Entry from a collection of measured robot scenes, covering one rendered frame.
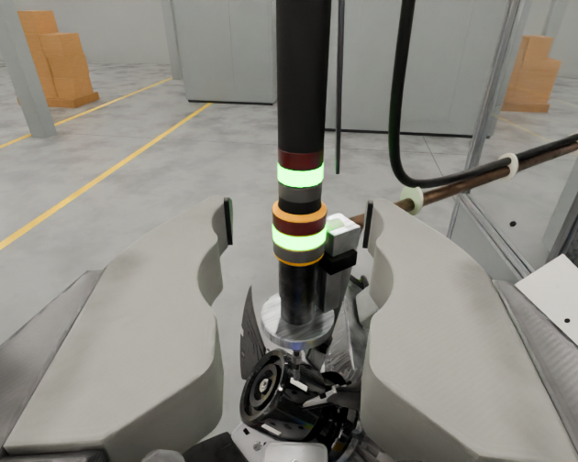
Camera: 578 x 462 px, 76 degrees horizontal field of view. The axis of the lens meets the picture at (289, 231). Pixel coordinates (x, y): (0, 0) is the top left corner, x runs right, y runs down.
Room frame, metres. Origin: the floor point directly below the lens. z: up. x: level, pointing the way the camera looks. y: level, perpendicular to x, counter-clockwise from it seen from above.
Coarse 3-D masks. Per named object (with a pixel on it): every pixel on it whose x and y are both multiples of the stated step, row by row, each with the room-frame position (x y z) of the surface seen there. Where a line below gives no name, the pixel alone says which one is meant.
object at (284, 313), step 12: (312, 264) 0.25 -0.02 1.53; (288, 276) 0.24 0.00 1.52; (300, 276) 0.24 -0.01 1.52; (312, 276) 0.25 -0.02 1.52; (288, 288) 0.24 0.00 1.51; (300, 288) 0.24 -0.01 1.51; (312, 288) 0.25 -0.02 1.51; (288, 300) 0.24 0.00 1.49; (300, 300) 0.24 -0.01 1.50; (312, 300) 0.25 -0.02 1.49; (288, 312) 0.25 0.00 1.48; (300, 312) 0.24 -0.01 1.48; (312, 312) 0.25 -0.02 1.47; (300, 324) 0.24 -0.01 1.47
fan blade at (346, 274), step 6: (360, 234) 0.52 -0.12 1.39; (342, 270) 0.50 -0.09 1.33; (348, 270) 0.56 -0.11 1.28; (342, 276) 0.52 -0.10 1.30; (348, 276) 0.57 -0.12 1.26; (342, 282) 0.53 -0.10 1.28; (348, 282) 0.59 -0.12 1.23; (342, 288) 0.54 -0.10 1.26; (342, 294) 0.54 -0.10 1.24; (342, 300) 0.54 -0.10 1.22; (336, 312) 0.51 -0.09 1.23; (336, 318) 0.50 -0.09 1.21
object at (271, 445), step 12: (276, 444) 0.29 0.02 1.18; (288, 444) 0.29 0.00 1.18; (300, 444) 0.29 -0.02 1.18; (312, 444) 0.29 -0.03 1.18; (264, 456) 0.27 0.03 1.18; (276, 456) 0.27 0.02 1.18; (288, 456) 0.27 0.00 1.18; (300, 456) 0.27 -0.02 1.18; (312, 456) 0.27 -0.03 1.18; (324, 456) 0.27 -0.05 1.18
